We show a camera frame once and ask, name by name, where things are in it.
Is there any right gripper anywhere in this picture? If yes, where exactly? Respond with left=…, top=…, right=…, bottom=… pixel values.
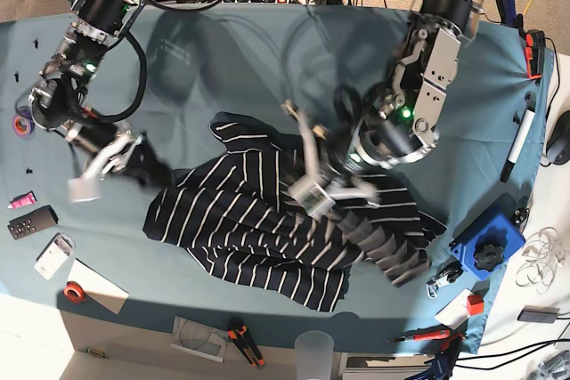
left=68, top=133, right=174, bottom=202

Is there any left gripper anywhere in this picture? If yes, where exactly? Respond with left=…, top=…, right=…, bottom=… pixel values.
left=281, top=101, right=379, bottom=220

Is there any navy white striped t-shirt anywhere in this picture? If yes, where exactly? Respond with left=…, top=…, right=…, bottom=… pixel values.
left=143, top=112, right=446, bottom=312

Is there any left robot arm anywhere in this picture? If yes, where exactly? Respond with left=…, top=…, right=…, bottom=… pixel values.
left=283, top=0, right=484, bottom=219

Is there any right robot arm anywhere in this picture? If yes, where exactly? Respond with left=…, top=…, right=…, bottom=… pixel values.
left=14, top=0, right=173, bottom=202

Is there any pink tube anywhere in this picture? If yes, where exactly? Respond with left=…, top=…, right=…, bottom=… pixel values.
left=8, top=191, right=37, bottom=209

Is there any purple tape roll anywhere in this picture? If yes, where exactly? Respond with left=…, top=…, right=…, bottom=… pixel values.
left=12, top=107, right=36, bottom=140

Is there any black remote control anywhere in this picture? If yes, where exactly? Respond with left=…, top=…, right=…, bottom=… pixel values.
left=7, top=206, right=59, bottom=240

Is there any white paper sheet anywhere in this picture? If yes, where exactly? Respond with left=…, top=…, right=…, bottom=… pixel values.
left=68, top=260, right=129, bottom=314

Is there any red tape roll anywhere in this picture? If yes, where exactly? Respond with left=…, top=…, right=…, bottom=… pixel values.
left=63, top=281, right=86, bottom=304

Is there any metal carabiner clip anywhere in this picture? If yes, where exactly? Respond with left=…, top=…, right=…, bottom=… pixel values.
left=426, top=263, right=463, bottom=299

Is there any translucent plastic cup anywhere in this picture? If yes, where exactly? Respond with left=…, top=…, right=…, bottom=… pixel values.
left=295, top=330, right=334, bottom=380

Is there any blue box with black knob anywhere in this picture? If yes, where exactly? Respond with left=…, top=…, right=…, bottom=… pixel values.
left=450, top=193, right=525, bottom=281

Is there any white card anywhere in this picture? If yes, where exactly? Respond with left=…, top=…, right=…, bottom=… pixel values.
left=435, top=289, right=472, bottom=330

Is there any clear plastic bag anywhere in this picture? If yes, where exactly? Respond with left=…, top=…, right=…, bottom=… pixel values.
left=170, top=316, right=228, bottom=362

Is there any red orange screwdriver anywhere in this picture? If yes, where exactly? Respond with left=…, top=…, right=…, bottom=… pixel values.
left=387, top=328, right=452, bottom=343

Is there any small red cube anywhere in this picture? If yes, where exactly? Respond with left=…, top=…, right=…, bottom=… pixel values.
left=467, top=294, right=485, bottom=316

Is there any black white marker pen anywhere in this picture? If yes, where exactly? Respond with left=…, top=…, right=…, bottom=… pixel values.
left=500, top=92, right=536, bottom=183

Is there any black computer mouse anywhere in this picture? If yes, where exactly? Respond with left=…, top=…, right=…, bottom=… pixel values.
left=546, top=110, right=570, bottom=166

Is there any grey small box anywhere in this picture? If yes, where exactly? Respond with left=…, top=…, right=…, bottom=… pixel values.
left=517, top=307, right=558, bottom=324

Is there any orange black clamp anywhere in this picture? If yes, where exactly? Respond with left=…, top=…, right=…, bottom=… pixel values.
left=524, top=29, right=546, bottom=80

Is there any blue black scissors handle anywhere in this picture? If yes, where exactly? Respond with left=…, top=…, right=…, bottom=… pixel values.
left=406, top=333, right=465, bottom=380

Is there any white cable bundle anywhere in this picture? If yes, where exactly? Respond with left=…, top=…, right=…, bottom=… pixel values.
left=515, top=226, right=569, bottom=295

